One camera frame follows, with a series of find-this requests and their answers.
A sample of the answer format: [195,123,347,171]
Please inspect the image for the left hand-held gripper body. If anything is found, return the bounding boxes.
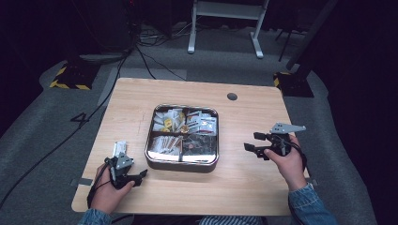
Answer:
[104,151,141,190]

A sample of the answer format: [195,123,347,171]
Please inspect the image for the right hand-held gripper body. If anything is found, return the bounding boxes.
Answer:
[264,122,307,158]

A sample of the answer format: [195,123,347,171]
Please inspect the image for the white sachet packet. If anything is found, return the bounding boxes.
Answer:
[112,140,128,158]

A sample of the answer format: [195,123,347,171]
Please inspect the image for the square metal compartment tin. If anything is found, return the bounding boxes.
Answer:
[144,103,221,173]

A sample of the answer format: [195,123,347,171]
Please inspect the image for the person's left hand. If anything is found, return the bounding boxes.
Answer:
[89,162,136,216]

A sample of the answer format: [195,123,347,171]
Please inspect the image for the person's right hand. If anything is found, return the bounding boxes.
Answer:
[263,133,310,192]

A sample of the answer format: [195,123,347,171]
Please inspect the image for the pile of brown white sachets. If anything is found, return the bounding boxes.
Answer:
[148,134,184,157]

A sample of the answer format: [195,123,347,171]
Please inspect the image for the black yellow striped stand base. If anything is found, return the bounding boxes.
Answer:
[272,71,314,98]
[49,64,97,91]

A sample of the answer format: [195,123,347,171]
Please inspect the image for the pile of dark packets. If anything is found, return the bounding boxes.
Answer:
[182,134,218,157]

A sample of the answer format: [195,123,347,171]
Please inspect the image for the pile of white yellow packets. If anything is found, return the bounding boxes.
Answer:
[152,108,187,133]

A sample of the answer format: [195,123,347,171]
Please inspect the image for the pile of white grey packets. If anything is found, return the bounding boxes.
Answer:
[186,109,218,136]

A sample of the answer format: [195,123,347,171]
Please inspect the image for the person's striped shirt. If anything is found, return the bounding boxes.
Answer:
[198,215,265,225]

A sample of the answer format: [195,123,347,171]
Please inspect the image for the black tripod legs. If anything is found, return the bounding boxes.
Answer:
[274,27,303,63]

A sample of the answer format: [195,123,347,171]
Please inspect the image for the dark slanted stand pole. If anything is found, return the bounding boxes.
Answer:
[285,0,340,71]

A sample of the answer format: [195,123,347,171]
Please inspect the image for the right hand-held gripper black cable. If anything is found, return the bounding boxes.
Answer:
[287,141,310,173]

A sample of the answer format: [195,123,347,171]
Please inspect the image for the hand-held gripper black cable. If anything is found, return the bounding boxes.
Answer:
[287,141,310,173]
[86,157,115,209]

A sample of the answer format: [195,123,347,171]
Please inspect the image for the left hand-held gripper black cable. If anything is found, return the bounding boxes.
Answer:
[86,157,115,209]

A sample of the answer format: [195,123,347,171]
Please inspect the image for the long black floor cable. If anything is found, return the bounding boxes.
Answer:
[0,51,134,210]

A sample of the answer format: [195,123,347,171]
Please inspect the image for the thin black floor cable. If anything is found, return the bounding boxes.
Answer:
[134,45,188,82]

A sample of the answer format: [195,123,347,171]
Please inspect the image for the bundle of floor cables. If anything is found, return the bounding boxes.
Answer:
[137,22,192,48]

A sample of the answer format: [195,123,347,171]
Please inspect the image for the white metal table frame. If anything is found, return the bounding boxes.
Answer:
[187,0,270,60]

